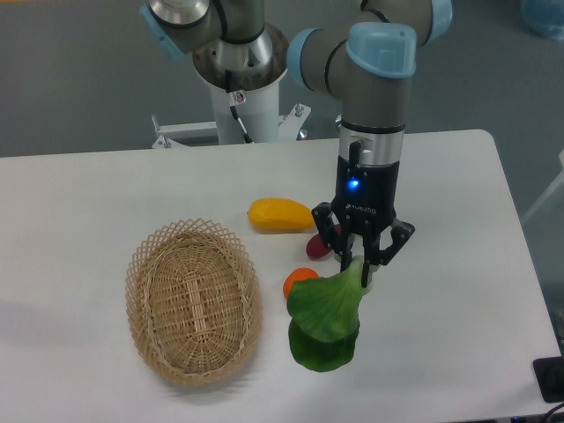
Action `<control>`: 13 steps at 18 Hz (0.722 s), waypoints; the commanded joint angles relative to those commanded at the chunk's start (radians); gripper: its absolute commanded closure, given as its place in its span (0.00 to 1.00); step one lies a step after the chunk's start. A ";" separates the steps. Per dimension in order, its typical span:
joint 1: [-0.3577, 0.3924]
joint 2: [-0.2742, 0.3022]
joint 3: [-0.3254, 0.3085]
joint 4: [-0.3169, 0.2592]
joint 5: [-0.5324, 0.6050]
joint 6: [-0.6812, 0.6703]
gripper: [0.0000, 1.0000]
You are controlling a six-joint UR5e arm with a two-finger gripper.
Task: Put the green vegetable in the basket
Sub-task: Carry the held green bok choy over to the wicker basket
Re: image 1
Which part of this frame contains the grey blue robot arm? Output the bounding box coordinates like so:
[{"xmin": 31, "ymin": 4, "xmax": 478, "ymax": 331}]
[{"xmin": 140, "ymin": 1, "xmax": 452, "ymax": 286}]

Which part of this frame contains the blue plastic bag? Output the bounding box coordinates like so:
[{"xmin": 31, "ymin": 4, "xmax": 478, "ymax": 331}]
[{"xmin": 520, "ymin": 0, "xmax": 563, "ymax": 41}]

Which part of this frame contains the white frame at right edge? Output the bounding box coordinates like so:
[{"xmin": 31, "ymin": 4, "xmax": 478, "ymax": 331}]
[{"xmin": 521, "ymin": 152, "xmax": 563, "ymax": 226}]

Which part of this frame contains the woven wicker basket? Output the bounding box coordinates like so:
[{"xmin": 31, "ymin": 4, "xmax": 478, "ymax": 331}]
[{"xmin": 125, "ymin": 219, "xmax": 263, "ymax": 387}]

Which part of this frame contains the yellow mango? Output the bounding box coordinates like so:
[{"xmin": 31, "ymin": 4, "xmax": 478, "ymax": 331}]
[{"xmin": 248, "ymin": 197, "xmax": 315, "ymax": 233}]

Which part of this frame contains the purple sweet potato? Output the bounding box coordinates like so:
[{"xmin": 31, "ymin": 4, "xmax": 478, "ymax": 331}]
[{"xmin": 306, "ymin": 224, "xmax": 341, "ymax": 260}]

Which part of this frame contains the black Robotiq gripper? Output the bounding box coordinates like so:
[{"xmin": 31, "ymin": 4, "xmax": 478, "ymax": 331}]
[{"xmin": 312, "ymin": 157, "xmax": 415, "ymax": 288}]

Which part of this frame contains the green bok choy vegetable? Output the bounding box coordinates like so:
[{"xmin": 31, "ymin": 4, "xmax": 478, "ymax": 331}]
[{"xmin": 286, "ymin": 257, "xmax": 367, "ymax": 373}]

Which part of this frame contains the black box at table edge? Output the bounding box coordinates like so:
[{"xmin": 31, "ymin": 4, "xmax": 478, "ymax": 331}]
[{"xmin": 532, "ymin": 356, "xmax": 563, "ymax": 404}]

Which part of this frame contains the orange tangerine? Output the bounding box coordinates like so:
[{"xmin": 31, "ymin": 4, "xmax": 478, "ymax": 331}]
[{"xmin": 283, "ymin": 267, "xmax": 320, "ymax": 300}]

